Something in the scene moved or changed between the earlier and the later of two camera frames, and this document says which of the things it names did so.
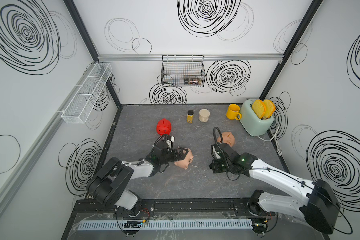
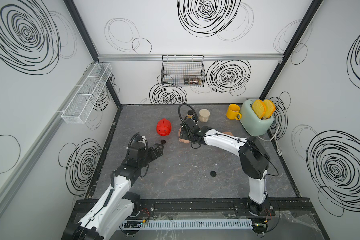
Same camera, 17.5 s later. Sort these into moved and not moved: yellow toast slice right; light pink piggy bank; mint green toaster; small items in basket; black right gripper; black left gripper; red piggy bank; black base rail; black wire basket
Moved: black right gripper; black left gripper; light pink piggy bank
Not moved: small items in basket; red piggy bank; black base rail; mint green toaster; yellow toast slice right; black wire basket
